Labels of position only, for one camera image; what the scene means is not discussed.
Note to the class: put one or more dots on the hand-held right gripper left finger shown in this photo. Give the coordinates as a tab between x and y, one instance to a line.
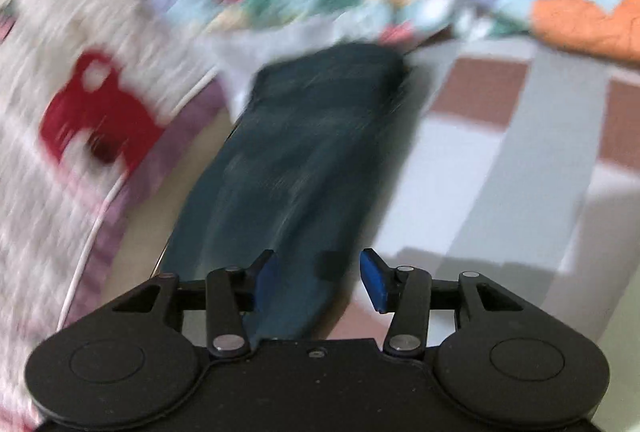
266	278

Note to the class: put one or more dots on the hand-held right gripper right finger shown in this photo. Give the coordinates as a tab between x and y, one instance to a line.
376	283

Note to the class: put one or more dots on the dark blue jeans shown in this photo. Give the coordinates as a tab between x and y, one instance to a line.
300	162

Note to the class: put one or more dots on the checked printed mat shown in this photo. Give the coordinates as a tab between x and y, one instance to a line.
525	152

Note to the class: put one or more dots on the white scalloped cloth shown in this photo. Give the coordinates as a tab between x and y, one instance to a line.
260	52

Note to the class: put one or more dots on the white bear quilt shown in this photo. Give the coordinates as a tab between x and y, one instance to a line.
60	37

